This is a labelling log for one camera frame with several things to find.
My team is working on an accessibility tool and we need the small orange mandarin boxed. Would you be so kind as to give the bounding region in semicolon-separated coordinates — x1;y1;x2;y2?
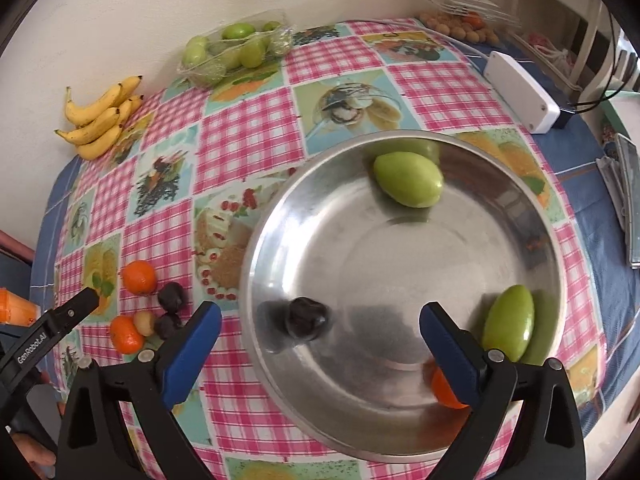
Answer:
110;315;144;356

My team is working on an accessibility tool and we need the dark plum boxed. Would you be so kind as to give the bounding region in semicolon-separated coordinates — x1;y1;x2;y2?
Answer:
154;312;182;340
284;297;330;341
157;282;186;313

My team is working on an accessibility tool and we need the plastic tray of green fruits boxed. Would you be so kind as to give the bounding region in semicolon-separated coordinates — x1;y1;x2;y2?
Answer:
177;10;294;89

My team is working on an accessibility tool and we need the orange plastic cup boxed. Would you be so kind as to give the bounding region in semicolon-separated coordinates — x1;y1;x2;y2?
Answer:
0;288;40;327

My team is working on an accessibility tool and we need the tan longan fruit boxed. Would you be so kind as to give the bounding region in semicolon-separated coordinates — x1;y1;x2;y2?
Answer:
132;311;155;338

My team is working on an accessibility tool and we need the small orange in tray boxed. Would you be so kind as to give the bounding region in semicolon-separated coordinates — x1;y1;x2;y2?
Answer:
431;367;468;410

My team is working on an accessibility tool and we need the large orange mandarin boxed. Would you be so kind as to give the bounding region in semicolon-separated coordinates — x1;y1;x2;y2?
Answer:
120;260;157;296

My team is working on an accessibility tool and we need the green fruit at tray front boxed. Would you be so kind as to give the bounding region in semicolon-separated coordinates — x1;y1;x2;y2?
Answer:
482;284;535;362

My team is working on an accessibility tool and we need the green fruit at tray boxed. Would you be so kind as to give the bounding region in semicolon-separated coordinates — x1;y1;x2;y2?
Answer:
482;284;535;362
373;152;444;209

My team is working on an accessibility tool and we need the checked pink fruit tablecloth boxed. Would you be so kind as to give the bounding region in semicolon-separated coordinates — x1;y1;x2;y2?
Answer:
38;18;603;479

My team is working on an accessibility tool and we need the bunch of yellow bananas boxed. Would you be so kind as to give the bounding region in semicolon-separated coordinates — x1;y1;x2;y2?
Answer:
54;75;143;160

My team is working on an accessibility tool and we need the dark plum in tray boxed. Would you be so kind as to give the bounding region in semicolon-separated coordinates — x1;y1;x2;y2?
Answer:
284;297;330;341

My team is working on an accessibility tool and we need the round steel tray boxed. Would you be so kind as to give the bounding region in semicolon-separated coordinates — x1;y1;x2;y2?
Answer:
240;130;567;463

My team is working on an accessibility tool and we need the green fruit at tray back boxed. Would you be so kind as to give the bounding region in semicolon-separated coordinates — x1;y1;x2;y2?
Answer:
373;152;444;209

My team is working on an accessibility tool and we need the stack of magazines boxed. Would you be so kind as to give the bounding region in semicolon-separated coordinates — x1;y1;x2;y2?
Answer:
596;132;639;270

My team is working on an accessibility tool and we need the white rectangular box device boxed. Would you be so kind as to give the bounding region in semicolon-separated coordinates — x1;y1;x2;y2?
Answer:
483;51;560;134

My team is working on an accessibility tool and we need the clear box of longans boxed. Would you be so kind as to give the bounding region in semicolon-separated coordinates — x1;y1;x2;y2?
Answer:
418;0;521;46

